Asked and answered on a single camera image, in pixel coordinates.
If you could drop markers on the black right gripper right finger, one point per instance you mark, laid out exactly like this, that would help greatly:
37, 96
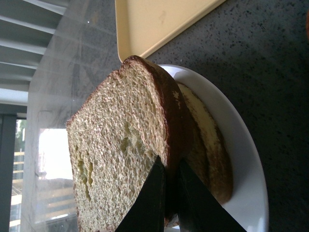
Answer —
198, 209

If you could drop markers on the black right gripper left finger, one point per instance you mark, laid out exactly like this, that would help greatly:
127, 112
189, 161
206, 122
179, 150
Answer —
148, 212

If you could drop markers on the white round plate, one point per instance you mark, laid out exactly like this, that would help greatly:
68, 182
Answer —
249, 202

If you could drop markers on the bread slice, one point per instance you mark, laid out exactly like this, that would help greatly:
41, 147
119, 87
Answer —
137, 114
208, 158

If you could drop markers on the yellow bear tray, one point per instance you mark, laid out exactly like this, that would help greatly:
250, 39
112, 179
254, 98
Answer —
144, 26

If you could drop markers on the grey curtain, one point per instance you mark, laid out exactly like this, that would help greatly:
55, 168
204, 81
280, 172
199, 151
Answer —
26, 28

